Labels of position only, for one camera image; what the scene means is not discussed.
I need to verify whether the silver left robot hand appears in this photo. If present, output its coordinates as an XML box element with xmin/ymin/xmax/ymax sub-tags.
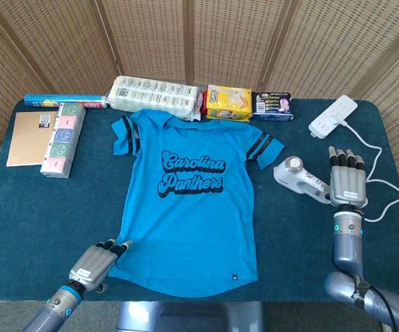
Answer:
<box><xmin>68</xmin><ymin>238</ymin><xmax>133</xmax><ymax>293</ymax></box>

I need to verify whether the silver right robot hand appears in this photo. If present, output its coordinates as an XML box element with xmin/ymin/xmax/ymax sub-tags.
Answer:
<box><xmin>327</xmin><ymin>145</ymin><xmax>369</xmax><ymax>208</ymax></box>

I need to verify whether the blue Carolina Panthers t-shirt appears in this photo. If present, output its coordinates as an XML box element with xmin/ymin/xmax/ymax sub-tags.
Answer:
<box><xmin>108</xmin><ymin>109</ymin><xmax>286</xmax><ymax>298</ymax></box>

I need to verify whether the white power strip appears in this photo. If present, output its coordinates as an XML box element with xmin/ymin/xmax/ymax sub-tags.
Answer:
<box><xmin>308</xmin><ymin>95</ymin><xmax>359</xmax><ymax>140</ymax></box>

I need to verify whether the dark teal table cover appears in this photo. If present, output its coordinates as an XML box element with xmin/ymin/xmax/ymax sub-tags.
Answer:
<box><xmin>0</xmin><ymin>98</ymin><xmax>399</xmax><ymax>302</ymax></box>

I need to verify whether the grey-blue robot torso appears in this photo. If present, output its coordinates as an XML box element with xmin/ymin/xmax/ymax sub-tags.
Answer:
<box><xmin>115</xmin><ymin>300</ymin><xmax>266</xmax><ymax>332</ymax></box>

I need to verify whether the dark blue sanitary pad pack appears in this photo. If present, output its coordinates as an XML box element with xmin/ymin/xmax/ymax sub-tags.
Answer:
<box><xmin>250</xmin><ymin>90</ymin><xmax>295</xmax><ymax>122</ymax></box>

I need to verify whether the pastel pocket tissue pack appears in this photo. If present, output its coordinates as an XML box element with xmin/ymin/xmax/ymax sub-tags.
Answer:
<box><xmin>39</xmin><ymin>102</ymin><xmax>86</xmax><ymax>179</ymax></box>

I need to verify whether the brown paper notebook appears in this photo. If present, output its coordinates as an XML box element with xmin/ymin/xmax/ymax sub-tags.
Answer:
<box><xmin>6</xmin><ymin>110</ymin><xmax>59</xmax><ymax>167</ymax></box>

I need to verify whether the yellow Lipo biscuit pack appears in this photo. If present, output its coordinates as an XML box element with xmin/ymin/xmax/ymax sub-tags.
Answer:
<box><xmin>204</xmin><ymin>84</ymin><xmax>254</xmax><ymax>122</ymax></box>

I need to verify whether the blue plastic food wrap box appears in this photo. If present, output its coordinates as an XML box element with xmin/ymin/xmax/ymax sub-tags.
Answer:
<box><xmin>24</xmin><ymin>93</ymin><xmax>109</xmax><ymax>110</ymax></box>

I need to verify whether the white toilet paper pack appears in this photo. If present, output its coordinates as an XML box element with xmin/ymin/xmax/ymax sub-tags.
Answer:
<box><xmin>106</xmin><ymin>75</ymin><xmax>202</xmax><ymax>121</ymax></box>

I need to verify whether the wicker folding screen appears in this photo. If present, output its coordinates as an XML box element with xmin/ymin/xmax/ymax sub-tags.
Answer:
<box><xmin>0</xmin><ymin>0</ymin><xmax>399</xmax><ymax>225</ymax></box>

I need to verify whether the white cable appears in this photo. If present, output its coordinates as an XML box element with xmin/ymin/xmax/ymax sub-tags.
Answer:
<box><xmin>333</xmin><ymin>112</ymin><xmax>399</xmax><ymax>222</ymax></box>

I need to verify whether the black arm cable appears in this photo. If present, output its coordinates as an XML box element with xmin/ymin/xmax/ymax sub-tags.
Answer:
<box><xmin>368</xmin><ymin>285</ymin><xmax>399</xmax><ymax>332</ymax></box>

